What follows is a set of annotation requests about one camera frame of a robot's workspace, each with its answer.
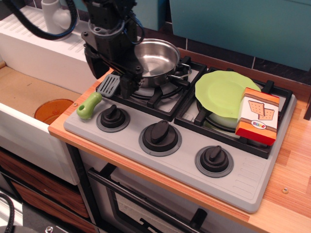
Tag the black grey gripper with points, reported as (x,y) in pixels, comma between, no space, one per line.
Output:
(114,48)

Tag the toy cracker box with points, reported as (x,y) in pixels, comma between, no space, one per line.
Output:
(258,117)

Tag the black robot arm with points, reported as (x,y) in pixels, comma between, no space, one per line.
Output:
(107,13)

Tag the left black stove knob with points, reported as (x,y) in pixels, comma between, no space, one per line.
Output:
(113,119)

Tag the black stove knob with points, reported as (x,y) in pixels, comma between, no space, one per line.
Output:
(214,161)
(113,119)
(160,139)

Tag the stainless steel pot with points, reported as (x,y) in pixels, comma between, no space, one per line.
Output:
(160,61)

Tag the middle black stove knob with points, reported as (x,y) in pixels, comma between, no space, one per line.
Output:
(160,139)

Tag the green plastic plate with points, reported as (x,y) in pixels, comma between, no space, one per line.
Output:
(221,92)

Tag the grey toy stove top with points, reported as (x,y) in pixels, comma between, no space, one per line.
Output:
(188,143)

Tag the right black stove knob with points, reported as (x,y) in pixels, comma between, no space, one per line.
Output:
(214,161)

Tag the left black burner grate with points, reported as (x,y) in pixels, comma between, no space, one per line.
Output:
(162,102)

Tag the black burner grate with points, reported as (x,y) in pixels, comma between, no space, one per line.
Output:
(162,102)
(193,116)

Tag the white toy sink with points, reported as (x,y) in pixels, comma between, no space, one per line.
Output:
(34,71)

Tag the orange sink drain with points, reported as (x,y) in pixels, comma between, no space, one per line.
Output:
(51,110)

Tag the grey toy faucet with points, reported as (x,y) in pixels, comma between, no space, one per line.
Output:
(57,19)

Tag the right black burner grate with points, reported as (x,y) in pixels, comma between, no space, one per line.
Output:
(193,116)

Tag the wooden drawer front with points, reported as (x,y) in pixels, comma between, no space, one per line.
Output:
(45,192)

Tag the grey spatula green handle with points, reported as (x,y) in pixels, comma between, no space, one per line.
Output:
(107,89)

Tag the black oven door handle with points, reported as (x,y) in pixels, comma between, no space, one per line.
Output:
(192,227)

